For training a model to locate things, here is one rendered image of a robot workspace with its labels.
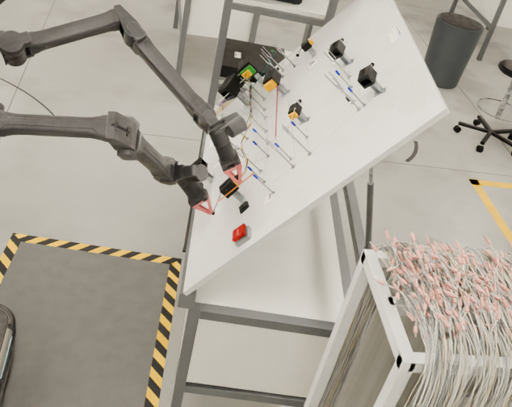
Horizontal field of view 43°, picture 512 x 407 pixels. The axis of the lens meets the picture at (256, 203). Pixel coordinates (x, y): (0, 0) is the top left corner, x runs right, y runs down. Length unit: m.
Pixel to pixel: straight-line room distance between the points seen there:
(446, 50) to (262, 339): 4.63
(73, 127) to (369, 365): 1.04
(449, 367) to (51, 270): 2.47
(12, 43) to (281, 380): 1.49
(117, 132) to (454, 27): 5.02
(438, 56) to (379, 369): 4.91
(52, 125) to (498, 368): 1.21
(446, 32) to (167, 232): 3.68
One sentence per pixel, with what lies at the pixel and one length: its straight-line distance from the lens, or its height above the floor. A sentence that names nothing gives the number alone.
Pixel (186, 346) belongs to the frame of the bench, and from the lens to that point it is 2.35.
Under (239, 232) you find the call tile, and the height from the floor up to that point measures 1.12.
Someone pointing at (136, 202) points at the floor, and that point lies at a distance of 3.98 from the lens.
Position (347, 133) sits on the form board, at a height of 1.44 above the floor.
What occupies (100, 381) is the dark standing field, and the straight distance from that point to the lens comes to 3.01.
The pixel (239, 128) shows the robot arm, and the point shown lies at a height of 1.33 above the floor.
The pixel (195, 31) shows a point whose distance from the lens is 5.34.
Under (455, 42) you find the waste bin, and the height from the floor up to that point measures 0.48.
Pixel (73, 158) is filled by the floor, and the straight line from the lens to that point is 4.33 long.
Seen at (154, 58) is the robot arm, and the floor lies 1.47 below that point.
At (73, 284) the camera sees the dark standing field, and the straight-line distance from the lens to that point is 3.42.
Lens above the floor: 2.38
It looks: 35 degrees down
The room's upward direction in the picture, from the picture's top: 14 degrees clockwise
